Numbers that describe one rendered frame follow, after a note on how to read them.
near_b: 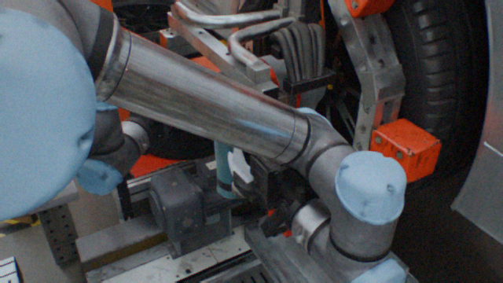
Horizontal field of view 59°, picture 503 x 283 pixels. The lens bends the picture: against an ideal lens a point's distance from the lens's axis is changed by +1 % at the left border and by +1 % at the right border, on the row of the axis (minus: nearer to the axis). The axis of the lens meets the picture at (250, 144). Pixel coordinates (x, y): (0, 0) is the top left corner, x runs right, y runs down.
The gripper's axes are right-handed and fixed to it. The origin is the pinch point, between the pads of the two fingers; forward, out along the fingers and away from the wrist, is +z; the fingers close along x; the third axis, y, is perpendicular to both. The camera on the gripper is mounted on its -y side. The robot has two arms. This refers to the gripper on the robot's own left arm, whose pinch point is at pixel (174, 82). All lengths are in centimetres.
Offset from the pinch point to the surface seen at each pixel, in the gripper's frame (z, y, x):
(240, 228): 28, 75, 7
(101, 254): -1, 70, -34
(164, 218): 1.9, 49.1, -9.3
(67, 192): -6, 38, -35
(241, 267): 12, 76, 12
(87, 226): 20, 83, -56
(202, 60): 43.8, 14.9, -10.6
